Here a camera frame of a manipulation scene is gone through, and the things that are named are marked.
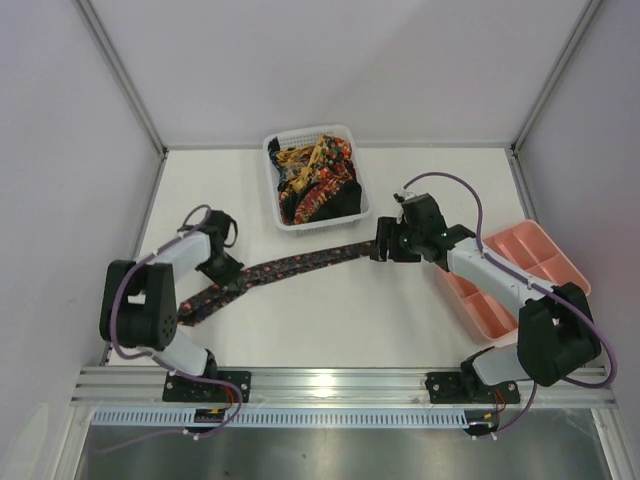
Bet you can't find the dark floral paisley tie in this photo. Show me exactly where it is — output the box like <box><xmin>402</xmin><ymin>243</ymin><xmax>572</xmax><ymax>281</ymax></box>
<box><xmin>177</xmin><ymin>240</ymin><xmax>374</xmax><ymax>327</ymax></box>

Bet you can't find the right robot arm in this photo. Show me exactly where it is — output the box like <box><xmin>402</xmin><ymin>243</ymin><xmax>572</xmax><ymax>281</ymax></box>
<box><xmin>370</xmin><ymin>194</ymin><xmax>603</xmax><ymax>393</ymax></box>

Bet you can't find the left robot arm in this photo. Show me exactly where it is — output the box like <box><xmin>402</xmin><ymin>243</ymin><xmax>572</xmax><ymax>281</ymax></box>
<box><xmin>99</xmin><ymin>205</ymin><xmax>244</xmax><ymax>381</ymax></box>

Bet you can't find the black tie in basket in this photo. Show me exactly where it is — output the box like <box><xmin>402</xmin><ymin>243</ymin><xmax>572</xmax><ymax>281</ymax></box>
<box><xmin>311</xmin><ymin>180</ymin><xmax>362</xmax><ymax>221</ymax></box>

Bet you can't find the red multicolour patterned tie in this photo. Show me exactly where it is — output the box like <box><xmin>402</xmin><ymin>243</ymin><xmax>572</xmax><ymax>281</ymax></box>
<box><xmin>281</xmin><ymin>135</ymin><xmax>360</xmax><ymax>225</ymax></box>

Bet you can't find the yellow patterned tie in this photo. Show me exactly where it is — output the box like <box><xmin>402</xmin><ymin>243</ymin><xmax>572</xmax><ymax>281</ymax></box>
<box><xmin>269</xmin><ymin>137</ymin><xmax>323</xmax><ymax>193</ymax></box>

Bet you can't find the pink divided organiser tray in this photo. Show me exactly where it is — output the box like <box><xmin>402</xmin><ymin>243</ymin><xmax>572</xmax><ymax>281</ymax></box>
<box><xmin>434</xmin><ymin>220</ymin><xmax>591</xmax><ymax>347</ymax></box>

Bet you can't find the white perforated plastic basket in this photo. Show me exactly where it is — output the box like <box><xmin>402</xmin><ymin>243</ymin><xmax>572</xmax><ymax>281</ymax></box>
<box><xmin>263</xmin><ymin>124</ymin><xmax>372</xmax><ymax>235</ymax></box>

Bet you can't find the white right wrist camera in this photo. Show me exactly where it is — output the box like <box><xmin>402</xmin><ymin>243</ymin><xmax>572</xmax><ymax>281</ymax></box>
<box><xmin>393</xmin><ymin>187</ymin><xmax>416</xmax><ymax>224</ymax></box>

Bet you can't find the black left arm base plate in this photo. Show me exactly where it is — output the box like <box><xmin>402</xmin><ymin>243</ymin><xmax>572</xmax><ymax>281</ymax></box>
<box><xmin>162</xmin><ymin>370</ymin><xmax>252</xmax><ymax>403</ymax></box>

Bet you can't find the right aluminium frame post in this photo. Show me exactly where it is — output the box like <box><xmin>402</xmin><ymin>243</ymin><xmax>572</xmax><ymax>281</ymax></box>
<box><xmin>511</xmin><ymin>0</ymin><xmax>604</xmax><ymax>156</ymax></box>

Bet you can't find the aluminium frame post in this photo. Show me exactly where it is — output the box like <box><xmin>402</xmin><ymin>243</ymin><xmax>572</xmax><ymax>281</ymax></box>
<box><xmin>511</xmin><ymin>0</ymin><xmax>604</xmax><ymax>156</ymax></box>
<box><xmin>72</xmin><ymin>0</ymin><xmax>168</xmax><ymax>161</ymax></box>

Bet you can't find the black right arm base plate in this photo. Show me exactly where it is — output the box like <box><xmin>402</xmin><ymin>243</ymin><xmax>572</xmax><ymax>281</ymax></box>
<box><xmin>424</xmin><ymin>370</ymin><xmax>521</xmax><ymax>405</ymax></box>

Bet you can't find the white slotted cable duct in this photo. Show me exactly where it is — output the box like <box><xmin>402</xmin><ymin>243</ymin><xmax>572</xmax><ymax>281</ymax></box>
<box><xmin>91</xmin><ymin>407</ymin><xmax>469</xmax><ymax>429</ymax></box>

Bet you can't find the aluminium front rail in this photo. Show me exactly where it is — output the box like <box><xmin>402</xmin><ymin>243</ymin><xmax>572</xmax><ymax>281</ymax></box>
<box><xmin>69</xmin><ymin>367</ymin><xmax>619</xmax><ymax>409</ymax></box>

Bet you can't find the left aluminium frame post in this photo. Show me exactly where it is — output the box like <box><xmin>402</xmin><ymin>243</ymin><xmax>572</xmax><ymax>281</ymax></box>
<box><xmin>72</xmin><ymin>0</ymin><xmax>168</xmax><ymax>161</ymax></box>

